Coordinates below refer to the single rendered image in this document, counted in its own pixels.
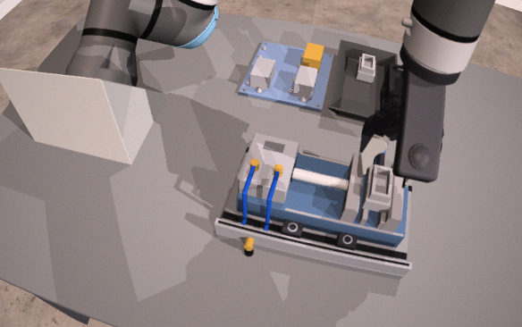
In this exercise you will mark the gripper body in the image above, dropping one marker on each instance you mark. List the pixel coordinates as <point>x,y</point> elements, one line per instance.
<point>392,89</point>

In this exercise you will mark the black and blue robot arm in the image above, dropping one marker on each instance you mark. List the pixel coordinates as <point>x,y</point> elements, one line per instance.
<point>112,27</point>

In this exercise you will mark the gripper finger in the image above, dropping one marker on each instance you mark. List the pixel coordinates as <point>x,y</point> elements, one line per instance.
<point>373,142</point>
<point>407,182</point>

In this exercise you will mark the orange block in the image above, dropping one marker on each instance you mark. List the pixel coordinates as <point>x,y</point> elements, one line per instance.
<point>312,56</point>

